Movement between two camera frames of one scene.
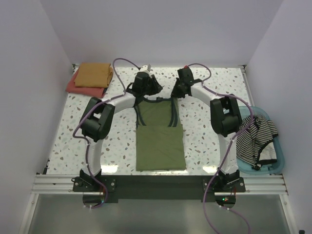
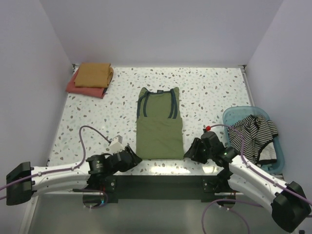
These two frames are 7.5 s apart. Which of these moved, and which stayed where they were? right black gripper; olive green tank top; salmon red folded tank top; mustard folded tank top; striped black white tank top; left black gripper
Moved: left black gripper; olive green tank top; right black gripper
Stayed: striped black white tank top; mustard folded tank top; salmon red folded tank top
